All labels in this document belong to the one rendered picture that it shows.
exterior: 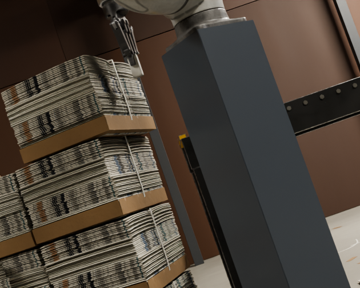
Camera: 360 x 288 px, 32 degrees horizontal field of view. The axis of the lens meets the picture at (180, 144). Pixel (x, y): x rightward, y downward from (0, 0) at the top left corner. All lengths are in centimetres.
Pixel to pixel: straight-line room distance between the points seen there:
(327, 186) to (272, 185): 395
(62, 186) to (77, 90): 27
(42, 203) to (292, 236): 70
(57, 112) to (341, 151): 410
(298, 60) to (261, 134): 402
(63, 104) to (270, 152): 59
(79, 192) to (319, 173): 399
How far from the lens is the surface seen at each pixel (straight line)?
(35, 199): 185
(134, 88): 203
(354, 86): 242
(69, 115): 177
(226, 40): 171
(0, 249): 192
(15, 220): 188
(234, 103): 165
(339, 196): 563
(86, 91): 175
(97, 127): 174
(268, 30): 569
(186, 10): 174
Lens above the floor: 61
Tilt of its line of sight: 4 degrees up
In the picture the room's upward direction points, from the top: 19 degrees counter-clockwise
